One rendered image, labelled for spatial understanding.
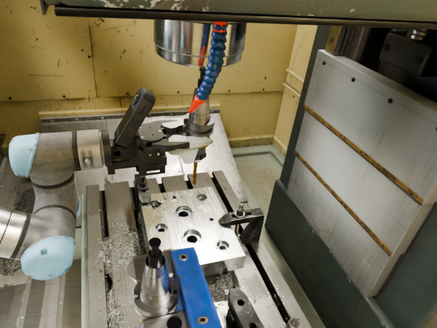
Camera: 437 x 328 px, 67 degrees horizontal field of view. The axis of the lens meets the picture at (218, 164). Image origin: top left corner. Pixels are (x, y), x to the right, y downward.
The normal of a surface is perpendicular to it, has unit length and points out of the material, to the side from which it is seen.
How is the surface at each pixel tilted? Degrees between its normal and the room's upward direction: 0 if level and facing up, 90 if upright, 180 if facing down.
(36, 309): 8
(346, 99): 90
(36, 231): 41
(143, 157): 90
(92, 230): 0
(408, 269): 90
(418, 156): 90
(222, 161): 24
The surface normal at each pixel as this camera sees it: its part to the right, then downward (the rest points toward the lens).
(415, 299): -0.94, 0.10
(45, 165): 0.32, 0.55
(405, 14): 0.26, 0.83
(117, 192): 0.10, -0.83
